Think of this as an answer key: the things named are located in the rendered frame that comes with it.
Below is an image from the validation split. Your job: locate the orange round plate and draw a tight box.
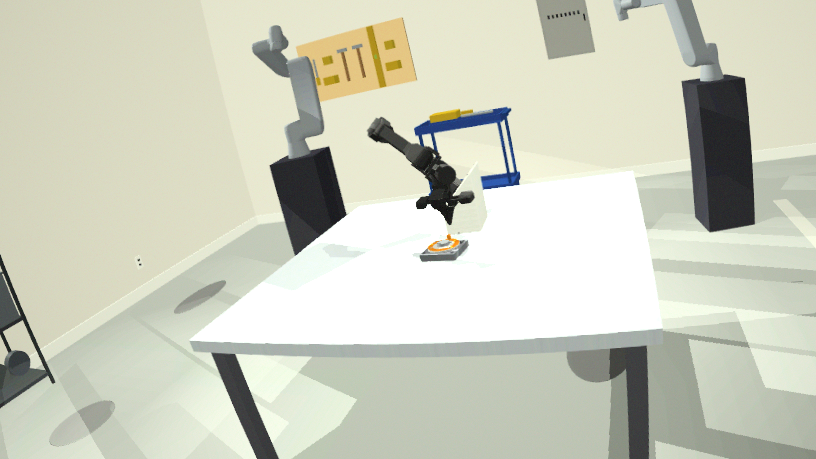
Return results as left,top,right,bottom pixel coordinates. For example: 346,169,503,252
427,234,460,253

